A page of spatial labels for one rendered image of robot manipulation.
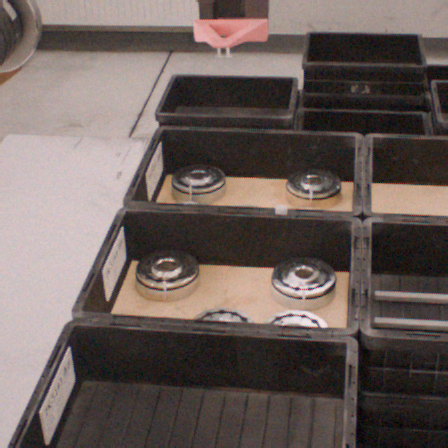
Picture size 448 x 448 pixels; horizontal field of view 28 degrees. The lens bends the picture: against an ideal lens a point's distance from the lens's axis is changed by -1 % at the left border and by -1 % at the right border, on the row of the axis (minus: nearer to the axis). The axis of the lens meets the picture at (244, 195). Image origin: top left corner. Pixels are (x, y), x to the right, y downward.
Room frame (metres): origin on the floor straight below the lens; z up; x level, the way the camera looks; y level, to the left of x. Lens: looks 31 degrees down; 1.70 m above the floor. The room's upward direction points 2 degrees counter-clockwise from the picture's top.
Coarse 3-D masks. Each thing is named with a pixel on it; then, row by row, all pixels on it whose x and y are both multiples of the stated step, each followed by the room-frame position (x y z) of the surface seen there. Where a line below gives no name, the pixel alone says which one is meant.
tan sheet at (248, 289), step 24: (216, 288) 1.17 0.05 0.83; (240, 288) 1.17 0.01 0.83; (264, 288) 1.17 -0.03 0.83; (120, 312) 1.11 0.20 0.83; (144, 312) 1.11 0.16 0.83; (168, 312) 1.11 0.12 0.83; (192, 312) 1.11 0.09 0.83; (264, 312) 1.11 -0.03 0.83; (312, 312) 1.10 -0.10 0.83; (336, 312) 1.10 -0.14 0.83
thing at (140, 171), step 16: (160, 128) 1.56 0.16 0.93; (176, 128) 1.56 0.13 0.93; (192, 128) 1.56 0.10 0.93; (208, 128) 1.55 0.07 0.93; (224, 128) 1.55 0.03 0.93; (240, 128) 1.55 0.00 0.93; (144, 160) 1.43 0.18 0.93; (128, 192) 1.32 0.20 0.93; (192, 208) 1.26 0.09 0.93; (208, 208) 1.26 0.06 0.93; (224, 208) 1.26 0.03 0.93; (240, 208) 1.26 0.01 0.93; (256, 208) 1.25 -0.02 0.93; (272, 208) 1.25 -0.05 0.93
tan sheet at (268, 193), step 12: (168, 180) 1.53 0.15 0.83; (228, 180) 1.52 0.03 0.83; (240, 180) 1.52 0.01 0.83; (252, 180) 1.52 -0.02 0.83; (264, 180) 1.52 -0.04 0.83; (276, 180) 1.52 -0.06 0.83; (168, 192) 1.48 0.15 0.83; (228, 192) 1.48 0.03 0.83; (240, 192) 1.48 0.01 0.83; (252, 192) 1.47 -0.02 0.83; (264, 192) 1.47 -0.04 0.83; (276, 192) 1.47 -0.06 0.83; (348, 192) 1.47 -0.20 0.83; (216, 204) 1.43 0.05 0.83; (228, 204) 1.43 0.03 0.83; (240, 204) 1.43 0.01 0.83; (252, 204) 1.43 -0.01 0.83; (264, 204) 1.43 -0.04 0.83; (276, 204) 1.43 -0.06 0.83; (288, 204) 1.43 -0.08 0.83; (336, 204) 1.42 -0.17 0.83; (348, 204) 1.42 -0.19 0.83
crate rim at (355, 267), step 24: (120, 216) 1.24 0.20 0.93; (216, 216) 1.24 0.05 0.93; (240, 216) 1.23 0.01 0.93; (264, 216) 1.23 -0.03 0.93; (288, 216) 1.23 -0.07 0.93; (312, 216) 1.22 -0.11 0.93; (336, 216) 1.22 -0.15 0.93; (360, 240) 1.15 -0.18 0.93; (96, 264) 1.10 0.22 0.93; (360, 264) 1.09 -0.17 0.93; (72, 312) 0.99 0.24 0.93
